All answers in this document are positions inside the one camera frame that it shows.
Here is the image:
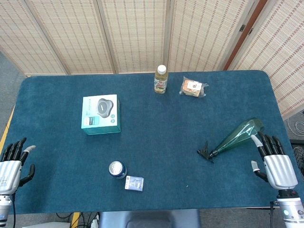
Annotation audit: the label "yellow tea bottle white cap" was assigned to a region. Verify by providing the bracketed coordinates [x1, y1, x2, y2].
[153, 64, 169, 95]

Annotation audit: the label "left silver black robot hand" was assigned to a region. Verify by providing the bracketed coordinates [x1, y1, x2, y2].
[0, 137, 37, 196]

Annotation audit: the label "black floor cables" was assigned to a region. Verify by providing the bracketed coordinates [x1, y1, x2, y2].
[56, 212, 100, 228]

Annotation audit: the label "purple white tissue pack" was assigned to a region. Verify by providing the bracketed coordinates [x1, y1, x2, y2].
[124, 175, 144, 192]

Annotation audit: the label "bamboo screen with brown post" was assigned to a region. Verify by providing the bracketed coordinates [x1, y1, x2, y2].
[223, 0, 304, 119]

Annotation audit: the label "green transparent spray bottle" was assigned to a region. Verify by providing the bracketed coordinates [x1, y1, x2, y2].
[197, 117, 266, 164]

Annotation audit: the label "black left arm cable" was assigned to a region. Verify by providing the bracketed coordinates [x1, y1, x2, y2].
[11, 192, 17, 228]

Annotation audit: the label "bamboo folding screen light frame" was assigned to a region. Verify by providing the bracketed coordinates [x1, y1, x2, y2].
[0, 0, 262, 76]

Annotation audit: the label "blue carpet table cover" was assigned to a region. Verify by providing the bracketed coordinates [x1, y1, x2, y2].
[0, 70, 301, 214]

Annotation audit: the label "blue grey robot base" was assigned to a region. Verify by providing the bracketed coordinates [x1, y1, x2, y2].
[98, 209, 201, 228]

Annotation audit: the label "blue white drink can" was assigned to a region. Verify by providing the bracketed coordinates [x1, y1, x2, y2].
[108, 161, 128, 180]

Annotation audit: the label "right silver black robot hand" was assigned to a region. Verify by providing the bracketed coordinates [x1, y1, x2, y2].
[251, 131, 299, 191]

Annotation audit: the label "teal speaker product box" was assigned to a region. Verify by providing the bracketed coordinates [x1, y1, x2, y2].
[81, 94, 121, 136]

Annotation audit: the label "plastic wrapped bread slices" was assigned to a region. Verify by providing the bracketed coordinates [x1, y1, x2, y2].
[179, 76, 209, 98]

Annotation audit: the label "white floor cable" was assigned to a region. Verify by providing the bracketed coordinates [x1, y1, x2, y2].
[286, 115, 304, 136]

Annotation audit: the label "black equipment on floor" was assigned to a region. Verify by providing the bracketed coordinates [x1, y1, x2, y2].
[289, 139, 304, 177]

